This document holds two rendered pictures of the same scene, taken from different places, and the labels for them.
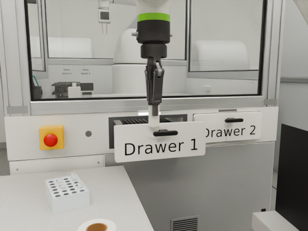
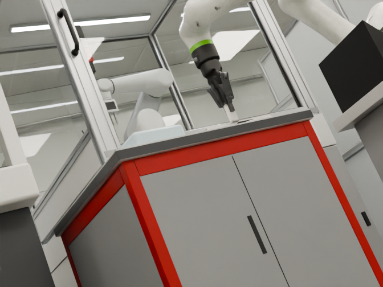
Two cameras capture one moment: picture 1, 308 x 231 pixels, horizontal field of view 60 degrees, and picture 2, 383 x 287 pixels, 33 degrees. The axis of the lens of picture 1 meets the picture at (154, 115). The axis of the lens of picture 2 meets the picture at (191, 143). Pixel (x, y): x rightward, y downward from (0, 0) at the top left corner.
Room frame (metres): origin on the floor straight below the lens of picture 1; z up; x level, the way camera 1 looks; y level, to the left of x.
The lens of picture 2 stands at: (-1.21, 0.84, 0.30)
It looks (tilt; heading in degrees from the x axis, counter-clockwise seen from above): 16 degrees up; 342
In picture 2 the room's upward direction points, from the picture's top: 23 degrees counter-clockwise
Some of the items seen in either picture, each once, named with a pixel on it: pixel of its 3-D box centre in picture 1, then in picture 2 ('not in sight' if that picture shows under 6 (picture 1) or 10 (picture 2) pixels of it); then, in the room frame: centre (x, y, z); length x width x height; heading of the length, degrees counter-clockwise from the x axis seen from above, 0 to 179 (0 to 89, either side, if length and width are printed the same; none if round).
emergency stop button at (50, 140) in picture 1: (51, 140); not in sight; (0.81, 0.32, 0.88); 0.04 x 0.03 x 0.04; 105
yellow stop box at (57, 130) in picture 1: (52, 137); not in sight; (0.84, 0.33, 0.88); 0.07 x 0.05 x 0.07; 105
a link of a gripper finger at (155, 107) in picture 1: (156, 107); (231, 103); (0.75, -0.01, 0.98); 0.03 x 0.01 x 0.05; 15
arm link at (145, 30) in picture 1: (152, 34); (205, 57); (0.77, 0.00, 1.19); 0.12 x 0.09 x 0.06; 105
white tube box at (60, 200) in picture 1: (66, 191); not in sight; (0.64, 0.22, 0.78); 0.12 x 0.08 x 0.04; 30
